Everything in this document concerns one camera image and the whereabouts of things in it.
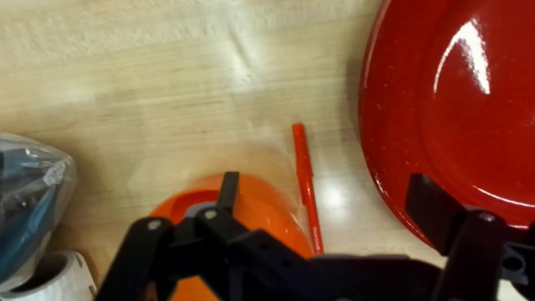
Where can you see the clear plastic bread bag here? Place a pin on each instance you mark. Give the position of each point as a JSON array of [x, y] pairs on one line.
[[27, 207]]

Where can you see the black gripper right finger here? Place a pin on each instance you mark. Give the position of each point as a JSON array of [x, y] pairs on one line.
[[478, 257]]

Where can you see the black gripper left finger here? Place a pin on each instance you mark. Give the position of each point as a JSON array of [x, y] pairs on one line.
[[184, 257]]

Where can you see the red round plate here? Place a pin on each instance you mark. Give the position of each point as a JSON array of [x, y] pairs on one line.
[[445, 140]]

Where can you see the orange pen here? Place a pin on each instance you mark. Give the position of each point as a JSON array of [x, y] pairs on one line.
[[302, 168]]

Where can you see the white printed mug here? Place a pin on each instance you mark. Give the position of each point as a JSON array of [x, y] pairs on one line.
[[67, 279]]

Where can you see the orange plastic bowl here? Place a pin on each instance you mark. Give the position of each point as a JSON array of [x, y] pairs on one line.
[[267, 207]]

